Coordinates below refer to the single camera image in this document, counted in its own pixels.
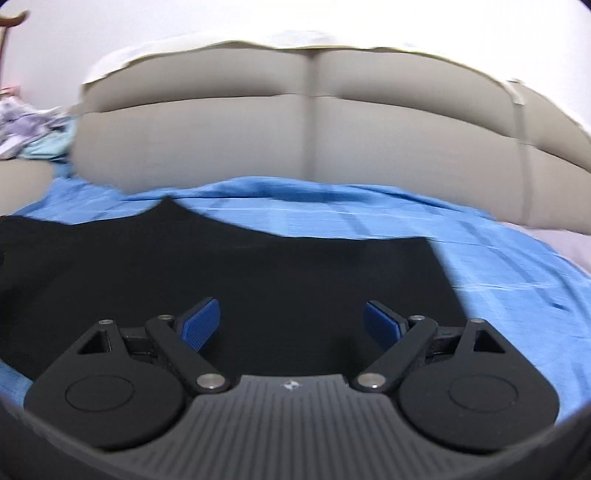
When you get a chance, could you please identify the beige padded headboard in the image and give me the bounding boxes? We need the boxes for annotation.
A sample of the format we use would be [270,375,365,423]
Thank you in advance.
[69,46,591,230]

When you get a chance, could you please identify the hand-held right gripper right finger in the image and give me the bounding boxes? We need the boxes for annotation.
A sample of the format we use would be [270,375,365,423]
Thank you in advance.
[353,300,515,396]

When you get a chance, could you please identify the brown wooden rack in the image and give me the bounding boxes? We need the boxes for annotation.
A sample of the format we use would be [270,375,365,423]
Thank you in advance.
[0,11,30,93]

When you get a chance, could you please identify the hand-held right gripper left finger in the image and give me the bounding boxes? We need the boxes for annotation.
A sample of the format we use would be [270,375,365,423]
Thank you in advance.
[69,298,230,396]

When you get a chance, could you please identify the blue checked bedsheet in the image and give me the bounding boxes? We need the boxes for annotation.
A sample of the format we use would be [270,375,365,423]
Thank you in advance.
[0,175,591,409]

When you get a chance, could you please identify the pile of pale clothes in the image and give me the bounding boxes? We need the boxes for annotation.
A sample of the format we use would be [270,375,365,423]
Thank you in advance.
[0,85,78,162]

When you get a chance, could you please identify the beige padded bench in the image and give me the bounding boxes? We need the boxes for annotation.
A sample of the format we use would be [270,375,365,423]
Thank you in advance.
[0,157,57,216]

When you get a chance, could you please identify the pale pink mattress cover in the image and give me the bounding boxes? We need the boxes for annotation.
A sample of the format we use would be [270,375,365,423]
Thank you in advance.
[501,220,591,274]

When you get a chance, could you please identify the black pants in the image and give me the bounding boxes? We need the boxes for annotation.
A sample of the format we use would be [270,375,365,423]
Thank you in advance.
[0,196,469,384]

